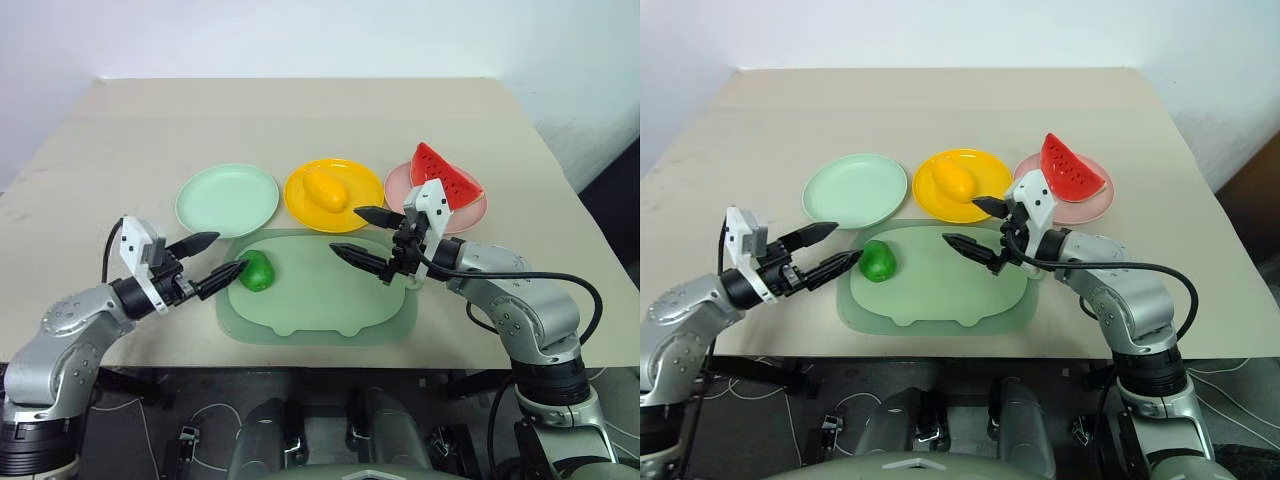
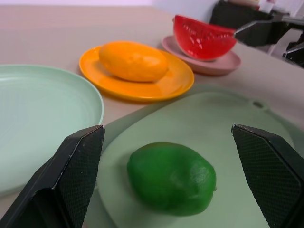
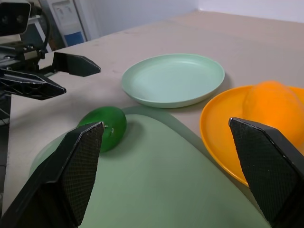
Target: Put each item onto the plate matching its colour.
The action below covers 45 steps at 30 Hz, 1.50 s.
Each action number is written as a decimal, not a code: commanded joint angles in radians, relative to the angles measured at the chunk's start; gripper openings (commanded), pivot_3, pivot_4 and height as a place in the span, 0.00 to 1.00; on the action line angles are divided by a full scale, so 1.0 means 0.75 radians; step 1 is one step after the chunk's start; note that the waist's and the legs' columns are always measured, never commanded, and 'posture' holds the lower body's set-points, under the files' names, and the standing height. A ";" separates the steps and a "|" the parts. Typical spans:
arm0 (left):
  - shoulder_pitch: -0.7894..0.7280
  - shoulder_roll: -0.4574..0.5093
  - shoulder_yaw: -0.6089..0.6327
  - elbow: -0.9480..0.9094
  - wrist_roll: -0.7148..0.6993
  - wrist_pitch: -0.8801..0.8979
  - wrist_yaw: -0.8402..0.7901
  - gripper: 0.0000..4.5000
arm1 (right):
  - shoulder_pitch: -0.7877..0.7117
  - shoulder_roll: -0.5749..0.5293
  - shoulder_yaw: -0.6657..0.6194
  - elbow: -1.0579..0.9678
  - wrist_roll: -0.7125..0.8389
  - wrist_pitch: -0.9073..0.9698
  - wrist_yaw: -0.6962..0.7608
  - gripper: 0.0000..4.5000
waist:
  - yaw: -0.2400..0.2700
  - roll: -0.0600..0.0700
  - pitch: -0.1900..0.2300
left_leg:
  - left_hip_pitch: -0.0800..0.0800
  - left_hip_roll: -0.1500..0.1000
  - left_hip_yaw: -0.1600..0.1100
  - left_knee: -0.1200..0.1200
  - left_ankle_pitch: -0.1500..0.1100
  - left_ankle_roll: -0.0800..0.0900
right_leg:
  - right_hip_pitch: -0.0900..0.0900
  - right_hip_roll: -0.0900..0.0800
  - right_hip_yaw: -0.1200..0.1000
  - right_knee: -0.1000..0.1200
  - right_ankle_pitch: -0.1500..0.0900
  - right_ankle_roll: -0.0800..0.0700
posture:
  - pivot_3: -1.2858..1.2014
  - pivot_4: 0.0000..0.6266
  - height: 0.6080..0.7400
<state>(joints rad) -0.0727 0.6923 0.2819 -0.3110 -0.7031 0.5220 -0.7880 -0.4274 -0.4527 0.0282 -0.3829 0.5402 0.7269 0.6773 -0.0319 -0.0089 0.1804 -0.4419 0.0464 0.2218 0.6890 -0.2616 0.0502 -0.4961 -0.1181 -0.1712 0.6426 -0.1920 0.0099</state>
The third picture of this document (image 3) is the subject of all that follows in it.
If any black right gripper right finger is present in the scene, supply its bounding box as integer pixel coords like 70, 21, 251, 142
228, 117, 304, 228

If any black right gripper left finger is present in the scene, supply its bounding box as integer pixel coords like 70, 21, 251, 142
0, 121, 105, 228

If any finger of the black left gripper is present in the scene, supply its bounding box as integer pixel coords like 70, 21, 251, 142
0, 68, 67, 101
52, 52, 102, 77

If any orange round plate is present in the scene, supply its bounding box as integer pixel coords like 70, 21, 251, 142
199, 85, 304, 187

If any light green round plate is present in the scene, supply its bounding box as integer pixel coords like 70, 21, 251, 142
121, 53, 226, 109

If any white water dispenser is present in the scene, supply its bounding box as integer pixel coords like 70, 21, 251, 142
39, 0, 89, 47

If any orange fruit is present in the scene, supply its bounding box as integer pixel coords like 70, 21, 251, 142
242, 80, 304, 146

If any dark green fruit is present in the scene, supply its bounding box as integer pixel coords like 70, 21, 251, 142
77, 106, 128, 153

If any pale green rounded board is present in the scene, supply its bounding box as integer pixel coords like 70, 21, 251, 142
28, 106, 273, 228

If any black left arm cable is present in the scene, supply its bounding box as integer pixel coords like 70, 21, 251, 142
33, 6, 52, 59

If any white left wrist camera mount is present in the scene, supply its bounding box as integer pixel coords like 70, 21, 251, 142
0, 0, 32, 45

